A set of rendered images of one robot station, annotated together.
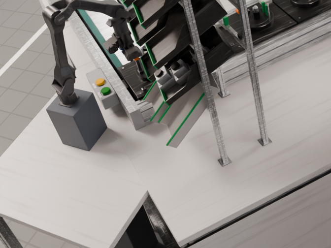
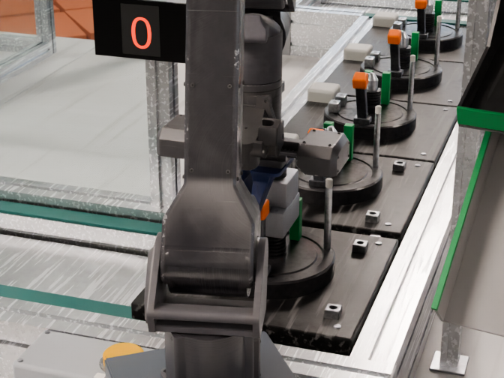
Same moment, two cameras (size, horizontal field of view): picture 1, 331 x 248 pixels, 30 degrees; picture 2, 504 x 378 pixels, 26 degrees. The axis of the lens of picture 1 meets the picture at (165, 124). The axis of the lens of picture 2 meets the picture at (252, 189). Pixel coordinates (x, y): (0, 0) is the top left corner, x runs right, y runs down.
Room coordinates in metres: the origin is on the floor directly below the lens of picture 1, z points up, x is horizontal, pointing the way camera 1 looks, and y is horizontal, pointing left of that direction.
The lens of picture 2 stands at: (1.51, 0.93, 1.54)
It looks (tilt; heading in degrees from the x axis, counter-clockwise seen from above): 23 degrees down; 300
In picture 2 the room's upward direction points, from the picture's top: straight up
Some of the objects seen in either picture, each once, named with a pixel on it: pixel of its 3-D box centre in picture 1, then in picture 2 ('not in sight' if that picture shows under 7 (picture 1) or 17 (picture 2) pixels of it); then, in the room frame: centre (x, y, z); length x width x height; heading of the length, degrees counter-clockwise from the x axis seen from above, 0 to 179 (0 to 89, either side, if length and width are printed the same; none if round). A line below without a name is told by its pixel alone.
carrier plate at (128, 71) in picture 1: (153, 72); (272, 276); (2.03, -0.02, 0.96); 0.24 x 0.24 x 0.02; 12
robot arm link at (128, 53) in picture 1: (124, 38); (252, 116); (2.01, 0.05, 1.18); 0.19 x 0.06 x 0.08; 11
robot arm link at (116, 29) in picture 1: (118, 22); (253, 42); (2.01, 0.05, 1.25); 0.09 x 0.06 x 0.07; 114
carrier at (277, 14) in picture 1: (256, 13); (370, 97); (2.13, -0.51, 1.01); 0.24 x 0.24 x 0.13; 12
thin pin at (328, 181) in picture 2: not in sight; (328, 214); (1.98, -0.06, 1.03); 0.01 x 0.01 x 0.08
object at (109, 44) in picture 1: (112, 44); (245, 131); (1.99, 0.10, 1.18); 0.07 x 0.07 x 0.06; 14
